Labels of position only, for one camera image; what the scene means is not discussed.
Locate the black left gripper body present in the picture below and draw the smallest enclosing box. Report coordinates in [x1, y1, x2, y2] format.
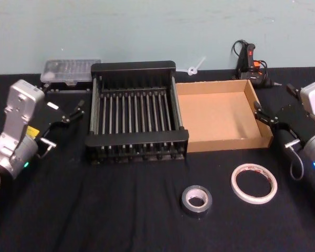
[28, 99, 67, 144]

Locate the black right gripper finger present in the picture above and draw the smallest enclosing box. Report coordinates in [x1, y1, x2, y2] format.
[286, 83, 302, 100]
[253, 101, 279, 130]

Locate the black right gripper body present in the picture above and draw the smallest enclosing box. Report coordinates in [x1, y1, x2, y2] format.
[274, 103, 310, 148]

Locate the clear plastic case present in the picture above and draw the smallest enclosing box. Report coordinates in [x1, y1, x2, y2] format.
[39, 59, 93, 87]

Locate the shallow brown cardboard tray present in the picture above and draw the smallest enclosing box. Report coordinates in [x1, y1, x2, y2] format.
[175, 79, 274, 154]

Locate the black rack with steel bars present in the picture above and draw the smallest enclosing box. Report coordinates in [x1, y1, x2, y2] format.
[84, 60, 190, 166]

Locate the roll of white tape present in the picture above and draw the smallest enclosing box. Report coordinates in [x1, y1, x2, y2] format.
[230, 163, 278, 204]

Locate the small white three-armed piece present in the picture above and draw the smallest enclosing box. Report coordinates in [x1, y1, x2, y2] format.
[176, 55, 208, 76]

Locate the black table cloth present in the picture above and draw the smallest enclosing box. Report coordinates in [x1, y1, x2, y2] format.
[0, 67, 315, 252]

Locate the roll of silver tape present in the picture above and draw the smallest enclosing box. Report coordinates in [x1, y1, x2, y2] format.
[180, 185, 213, 218]

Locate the thin dark left gripper cable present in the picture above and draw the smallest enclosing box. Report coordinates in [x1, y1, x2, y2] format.
[36, 138, 56, 159]

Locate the thin dark gripper cable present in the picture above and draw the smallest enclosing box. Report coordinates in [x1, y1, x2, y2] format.
[285, 140, 305, 181]
[36, 138, 56, 159]

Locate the thin dark right gripper cable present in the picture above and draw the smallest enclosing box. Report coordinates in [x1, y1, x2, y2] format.
[285, 140, 305, 181]

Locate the black corded tool, red switch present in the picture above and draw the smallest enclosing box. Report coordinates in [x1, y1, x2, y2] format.
[231, 39, 282, 89]

